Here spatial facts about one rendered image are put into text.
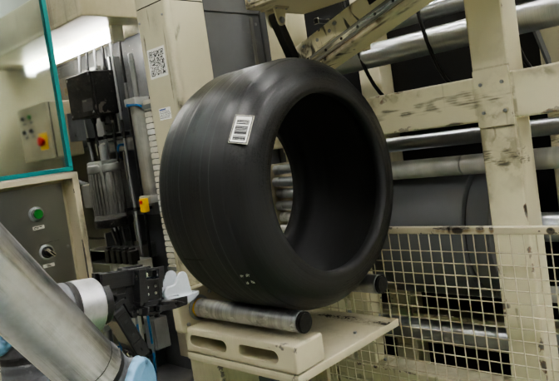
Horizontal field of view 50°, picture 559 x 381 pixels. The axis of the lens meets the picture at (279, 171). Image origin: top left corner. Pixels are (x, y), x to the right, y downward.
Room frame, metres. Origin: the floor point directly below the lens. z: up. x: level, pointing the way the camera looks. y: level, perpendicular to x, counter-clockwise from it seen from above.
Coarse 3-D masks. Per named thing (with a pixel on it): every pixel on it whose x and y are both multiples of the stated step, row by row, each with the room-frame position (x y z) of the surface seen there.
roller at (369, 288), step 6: (366, 276) 1.40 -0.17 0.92; (372, 276) 1.39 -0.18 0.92; (378, 276) 1.38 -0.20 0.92; (384, 276) 1.40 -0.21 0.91; (366, 282) 1.39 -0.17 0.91; (372, 282) 1.38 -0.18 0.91; (378, 282) 1.38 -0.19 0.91; (384, 282) 1.39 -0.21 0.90; (360, 288) 1.41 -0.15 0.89; (366, 288) 1.39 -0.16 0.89; (372, 288) 1.38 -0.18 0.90; (378, 288) 1.37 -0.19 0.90; (384, 288) 1.39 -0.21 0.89
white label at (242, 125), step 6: (240, 120) 1.14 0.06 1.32; (246, 120) 1.13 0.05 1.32; (252, 120) 1.13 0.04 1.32; (234, 126) 1.14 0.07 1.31; (240, 126) 1.13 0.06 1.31; (246, 126) 1.13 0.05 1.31; (234, 132) 1.13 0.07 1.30; (240, 132) 1.13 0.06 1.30; (246, 132) 1.12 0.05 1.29; (234, 138) 1.12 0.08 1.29; (240, 138) 1.12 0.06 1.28; (246, 138) 1.12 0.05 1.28; (246, 144) 1.11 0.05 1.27
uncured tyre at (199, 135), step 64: (320, 64) 1.34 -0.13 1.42; (192, 128) 1.22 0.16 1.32; (256, 128) 1.14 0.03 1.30; (320, 128) 1.59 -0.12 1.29; (192, 192) 1.17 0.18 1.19; (256, 192) 1.12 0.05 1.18; (320, 192) 1.62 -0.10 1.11; (384, 192) 1.41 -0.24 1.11; (192, 256) 1.23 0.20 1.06; (256, 256) 1.13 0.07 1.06; (320, 256) 1.53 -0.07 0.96
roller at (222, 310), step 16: (208, 304) 1.37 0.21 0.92; (224, 304) 1.34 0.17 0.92; (240, 304) 1.31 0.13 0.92; (256, 304) 1.29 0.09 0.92; (224, 320) 1.34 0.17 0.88; (240, 320) 1.29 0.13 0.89; (256, 320) 1.25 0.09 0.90; (272, 320) 1.22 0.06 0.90; (288, 320) 1.19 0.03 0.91; (304, 320) 1.18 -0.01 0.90
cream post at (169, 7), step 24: (144, 0) 1.54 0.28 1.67; (168, 0) 1.49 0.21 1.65; (192, 0) 1.55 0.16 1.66; (144, 24) 1.55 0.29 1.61; (168, 24) 1.48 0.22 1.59; (192, 24) 1.54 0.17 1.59; (144, 48) 1.56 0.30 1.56; (168, 48) 1.49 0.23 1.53; (192, 48) 1.53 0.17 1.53; (168, 72) 1.50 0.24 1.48; (192, 72) 1.52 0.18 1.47; (168, 96) 1.51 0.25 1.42; (168, 120) 1.52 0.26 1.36; (192, 360) 1.56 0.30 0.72
